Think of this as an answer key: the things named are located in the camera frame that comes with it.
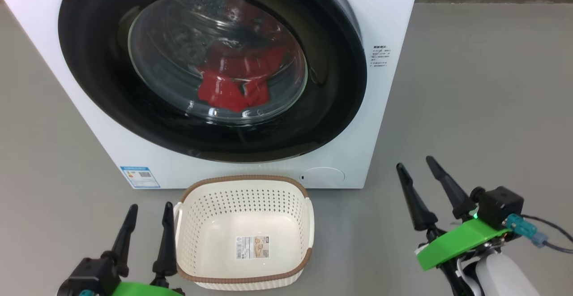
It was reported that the round white filter cover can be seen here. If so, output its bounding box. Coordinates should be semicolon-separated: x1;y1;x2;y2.
299;167;346;188

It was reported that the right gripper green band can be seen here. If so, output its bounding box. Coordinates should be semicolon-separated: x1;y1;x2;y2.
397;156;512;272

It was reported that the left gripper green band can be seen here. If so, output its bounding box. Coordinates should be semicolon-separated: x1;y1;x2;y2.
102;202;185;296

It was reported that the red garment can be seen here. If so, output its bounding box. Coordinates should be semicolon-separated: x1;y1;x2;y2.
197;47;287;113

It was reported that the black cable with teal connector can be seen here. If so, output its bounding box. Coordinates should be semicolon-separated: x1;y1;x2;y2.
506;214;573;254

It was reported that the white front-load washing machine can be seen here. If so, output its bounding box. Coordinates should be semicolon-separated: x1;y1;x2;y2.
0;0;421;190

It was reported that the cream perforated laundry basket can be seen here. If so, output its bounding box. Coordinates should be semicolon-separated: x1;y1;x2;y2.
174;175;315;291

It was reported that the blue energy label sticker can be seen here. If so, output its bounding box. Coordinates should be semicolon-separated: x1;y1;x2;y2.
120;166;161;189

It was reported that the round black glass machine door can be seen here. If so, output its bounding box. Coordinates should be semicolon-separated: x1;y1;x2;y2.
58;0;368;163

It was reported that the white basket product label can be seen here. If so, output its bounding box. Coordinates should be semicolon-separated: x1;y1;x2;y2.
235;236;270;260

